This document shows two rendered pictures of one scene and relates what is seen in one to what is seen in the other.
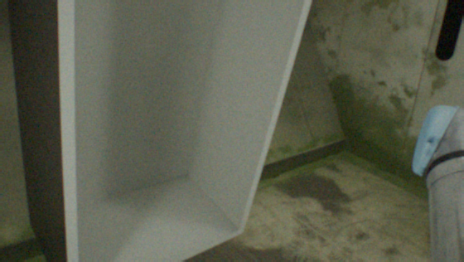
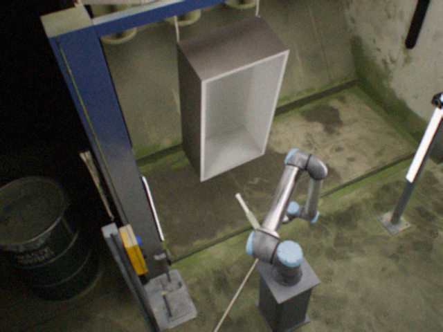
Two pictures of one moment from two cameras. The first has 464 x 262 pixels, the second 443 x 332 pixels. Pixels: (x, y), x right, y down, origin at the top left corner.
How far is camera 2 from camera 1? 2.29 m
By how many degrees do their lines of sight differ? 29
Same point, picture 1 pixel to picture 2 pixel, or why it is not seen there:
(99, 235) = (208, 154)
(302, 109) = (325, 61)
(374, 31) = (377, 14)
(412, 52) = (396, 36)
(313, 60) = (339, 23)
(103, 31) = (208, 93)
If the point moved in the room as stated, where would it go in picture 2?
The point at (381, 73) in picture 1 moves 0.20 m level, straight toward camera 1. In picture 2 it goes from (378, 43) to (371, 53)
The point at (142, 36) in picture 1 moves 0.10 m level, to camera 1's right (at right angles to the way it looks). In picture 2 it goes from (221, 89) to (234, 90)
